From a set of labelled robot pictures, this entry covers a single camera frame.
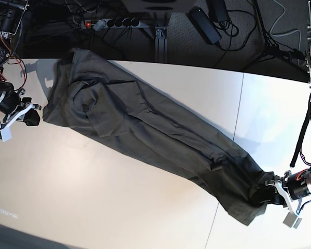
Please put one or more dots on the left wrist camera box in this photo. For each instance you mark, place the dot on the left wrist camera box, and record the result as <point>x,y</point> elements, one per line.
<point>292,220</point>

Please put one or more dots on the aluminium frame post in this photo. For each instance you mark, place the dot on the aluminium frame post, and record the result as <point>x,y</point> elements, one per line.
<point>161,20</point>

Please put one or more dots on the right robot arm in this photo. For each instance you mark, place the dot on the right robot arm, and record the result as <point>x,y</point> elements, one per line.
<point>2,44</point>

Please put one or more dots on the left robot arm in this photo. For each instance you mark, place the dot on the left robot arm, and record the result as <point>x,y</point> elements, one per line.
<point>298,149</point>

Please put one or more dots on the grey T-shirt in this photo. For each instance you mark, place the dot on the grey T-shirt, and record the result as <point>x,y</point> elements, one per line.
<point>111,106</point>

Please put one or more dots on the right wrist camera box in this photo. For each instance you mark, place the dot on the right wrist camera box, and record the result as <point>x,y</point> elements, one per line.
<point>5,134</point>

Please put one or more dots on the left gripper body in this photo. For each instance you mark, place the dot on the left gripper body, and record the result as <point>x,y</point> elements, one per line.
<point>293,188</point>

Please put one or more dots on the black power adapter brick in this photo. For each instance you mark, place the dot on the black power adapter brick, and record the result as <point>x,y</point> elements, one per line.
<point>204,26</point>

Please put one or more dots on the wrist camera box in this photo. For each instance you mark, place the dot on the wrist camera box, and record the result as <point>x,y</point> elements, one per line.
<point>292,220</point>
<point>5,134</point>

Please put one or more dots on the black tripod stand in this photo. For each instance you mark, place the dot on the black tripod stand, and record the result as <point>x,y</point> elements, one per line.
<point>271,47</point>

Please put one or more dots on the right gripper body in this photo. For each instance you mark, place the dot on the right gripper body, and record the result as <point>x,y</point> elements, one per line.
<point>11,103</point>

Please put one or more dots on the white power strip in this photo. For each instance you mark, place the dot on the white power strip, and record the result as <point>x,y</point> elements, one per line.
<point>114,23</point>

